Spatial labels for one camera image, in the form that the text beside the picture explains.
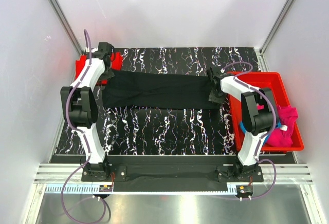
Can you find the aluminium frame post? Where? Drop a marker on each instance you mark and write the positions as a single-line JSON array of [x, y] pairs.
[[66, 26], [277, 24]]

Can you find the pink t shirt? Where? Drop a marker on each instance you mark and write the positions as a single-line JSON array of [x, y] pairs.
[[281, 136]]

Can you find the aluminium frame post left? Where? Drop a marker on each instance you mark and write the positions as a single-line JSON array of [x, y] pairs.
[[66, 26]]

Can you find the aluminium frame post right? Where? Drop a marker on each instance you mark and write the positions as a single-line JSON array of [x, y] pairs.
[[277, 24]]

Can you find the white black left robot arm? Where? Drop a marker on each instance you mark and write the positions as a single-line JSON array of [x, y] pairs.
[[80, 109]]

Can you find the aluminium front rail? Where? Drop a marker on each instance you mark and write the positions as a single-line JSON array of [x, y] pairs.
[[286, 173]]

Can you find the folded red t shirt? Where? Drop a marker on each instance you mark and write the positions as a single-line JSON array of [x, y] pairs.
[[116, 64]]

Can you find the white slotted cable duct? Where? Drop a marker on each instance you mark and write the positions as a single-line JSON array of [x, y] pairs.
[[101, 189]]

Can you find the black t shirt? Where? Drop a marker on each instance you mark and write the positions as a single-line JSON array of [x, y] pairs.
[[165, 91]]

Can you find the blue t shirt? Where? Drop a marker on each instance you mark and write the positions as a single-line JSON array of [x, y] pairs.
[[265, 141]]

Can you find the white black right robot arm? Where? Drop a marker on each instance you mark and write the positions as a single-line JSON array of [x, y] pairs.
[[259, 115]]

